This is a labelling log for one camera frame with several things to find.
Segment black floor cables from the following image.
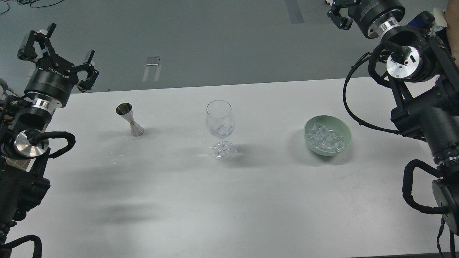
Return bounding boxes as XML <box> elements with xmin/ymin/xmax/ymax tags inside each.
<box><xmin>0</xmin><ymin>0</ymin><xmax>65</xmax><ymax>15</ymax></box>

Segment clear ice cubes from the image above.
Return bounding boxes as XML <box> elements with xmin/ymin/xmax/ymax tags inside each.
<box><xmin>305</xmin><ymin>123</ymin><xmax>346</xmax><ymax>152</ymax></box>

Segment clear wine glass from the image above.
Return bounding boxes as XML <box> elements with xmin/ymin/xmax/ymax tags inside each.
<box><xmin>205</xmin><ymin>100</ymin><xmax>237</xmax><ymax>161</ymax></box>

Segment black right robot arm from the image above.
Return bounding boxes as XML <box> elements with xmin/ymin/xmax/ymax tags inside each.
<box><xmin>327</xmin><ymin>0</ymin><xmax>459</xmax><ymax>258</ymax></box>

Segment green bowl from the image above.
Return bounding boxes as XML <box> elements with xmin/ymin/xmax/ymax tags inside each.
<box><xmin>303</xmin><ymin>115</ymin><xmax>353</xmax><ymax>157</ymax></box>

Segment steel double jigger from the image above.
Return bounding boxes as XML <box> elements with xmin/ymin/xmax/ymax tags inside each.
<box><xmin>116</xmin><ymin>103</ymin><xmax>144</xmax><ymax>137</ymax></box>

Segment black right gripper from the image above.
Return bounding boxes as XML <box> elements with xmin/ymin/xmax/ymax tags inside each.
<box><xmin>327</xmin><ymin>0</ymin><xmax>406</xmax><ymax>39</ymax></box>

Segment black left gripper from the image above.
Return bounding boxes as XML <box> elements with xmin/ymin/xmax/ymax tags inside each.
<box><xmin>17</xmin><ymin>23</ymin><xmax>99</xmax><ymax>108</ymax></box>

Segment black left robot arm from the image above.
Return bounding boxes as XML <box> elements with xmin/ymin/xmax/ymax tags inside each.
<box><xmin>0</xmin><ymin>23</ymin><xmax>99</xmax><ymax>258</ymax></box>

